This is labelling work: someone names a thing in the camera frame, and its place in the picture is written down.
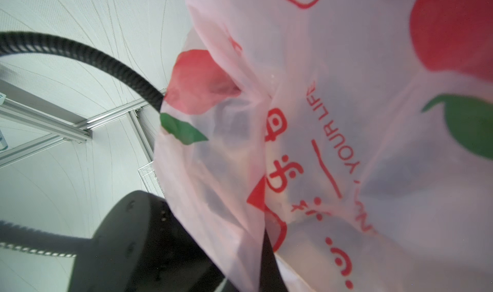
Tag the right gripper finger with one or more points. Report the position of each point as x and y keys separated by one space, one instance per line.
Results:
x=270 y=276

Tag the pink printed plastic bag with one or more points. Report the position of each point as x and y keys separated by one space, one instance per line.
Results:
x=355 y=134

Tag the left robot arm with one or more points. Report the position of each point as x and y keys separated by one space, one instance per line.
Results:
x=140 y=245

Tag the white wire basket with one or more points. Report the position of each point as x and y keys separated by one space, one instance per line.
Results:
x=149 y=179

